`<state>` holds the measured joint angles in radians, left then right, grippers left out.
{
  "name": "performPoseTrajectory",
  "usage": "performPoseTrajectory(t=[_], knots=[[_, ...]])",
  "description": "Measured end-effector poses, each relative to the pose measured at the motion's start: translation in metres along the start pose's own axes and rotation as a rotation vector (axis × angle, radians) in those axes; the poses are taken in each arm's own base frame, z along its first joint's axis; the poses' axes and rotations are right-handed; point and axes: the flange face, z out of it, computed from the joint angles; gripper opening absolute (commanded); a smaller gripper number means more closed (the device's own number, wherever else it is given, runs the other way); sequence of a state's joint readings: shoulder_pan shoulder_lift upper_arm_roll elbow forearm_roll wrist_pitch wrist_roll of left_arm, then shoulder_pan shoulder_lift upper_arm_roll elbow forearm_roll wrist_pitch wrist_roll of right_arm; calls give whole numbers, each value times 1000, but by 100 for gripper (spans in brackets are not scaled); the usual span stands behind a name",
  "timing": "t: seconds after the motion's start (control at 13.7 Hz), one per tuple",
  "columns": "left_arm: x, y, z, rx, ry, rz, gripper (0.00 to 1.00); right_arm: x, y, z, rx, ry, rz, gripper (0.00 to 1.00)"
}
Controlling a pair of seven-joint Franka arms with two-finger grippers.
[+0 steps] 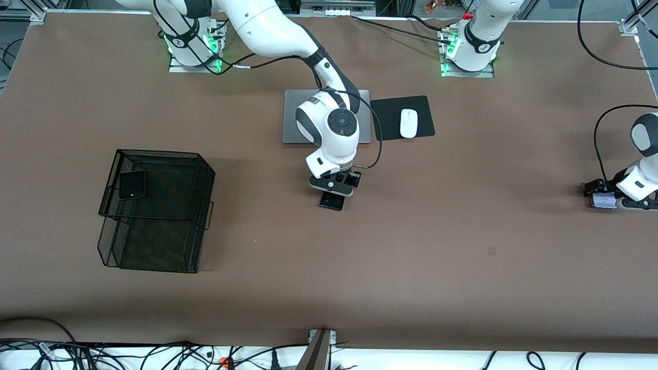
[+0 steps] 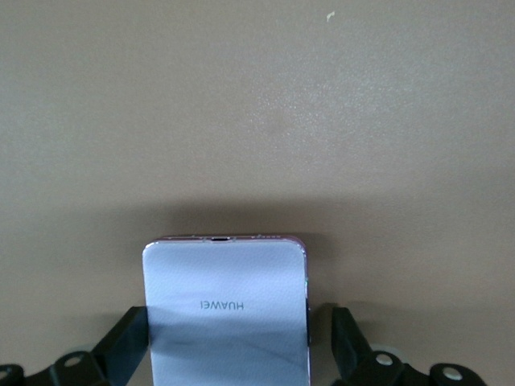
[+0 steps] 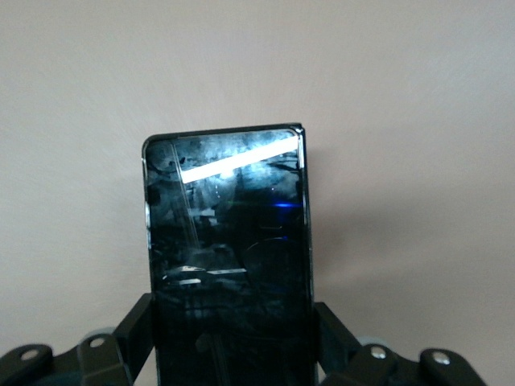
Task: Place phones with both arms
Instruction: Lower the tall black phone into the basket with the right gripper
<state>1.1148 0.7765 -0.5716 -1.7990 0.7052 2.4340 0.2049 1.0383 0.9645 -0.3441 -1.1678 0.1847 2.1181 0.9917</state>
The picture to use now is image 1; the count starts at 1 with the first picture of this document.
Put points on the grey metal bracket post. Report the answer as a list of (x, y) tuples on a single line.
[(316, 354)]

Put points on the aluminium frame rail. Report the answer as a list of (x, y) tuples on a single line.
[(629, 26), (23, 15)]

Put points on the black mouse pad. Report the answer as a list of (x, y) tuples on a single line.
[(385, 118)]

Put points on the dark dual-camera flip phone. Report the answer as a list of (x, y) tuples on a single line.
[(132, 184)]

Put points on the white computer mouse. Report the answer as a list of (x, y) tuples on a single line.
[(408, 123)]

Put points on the silver laptop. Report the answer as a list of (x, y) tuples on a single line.
[(290, 128)]

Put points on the grey power strip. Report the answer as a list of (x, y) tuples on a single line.
[(336, 10)]

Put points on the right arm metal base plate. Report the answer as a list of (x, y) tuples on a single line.
[(180, 68)]

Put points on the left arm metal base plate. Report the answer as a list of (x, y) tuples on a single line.
[(486, 73)]

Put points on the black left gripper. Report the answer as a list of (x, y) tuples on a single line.
[(595, 187)]

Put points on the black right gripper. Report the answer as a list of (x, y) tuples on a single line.
[(353, 178)]

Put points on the black mesh tray organizer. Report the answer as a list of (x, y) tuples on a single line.
[(154, 241)]

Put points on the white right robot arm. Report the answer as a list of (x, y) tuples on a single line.
[(267, 25)]

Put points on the lavender flip phone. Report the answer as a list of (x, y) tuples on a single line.
[(604, 201)]

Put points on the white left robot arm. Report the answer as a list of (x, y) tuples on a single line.
[(480, 36)]

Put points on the long black phone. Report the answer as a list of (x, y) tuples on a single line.
[(331, 203)]

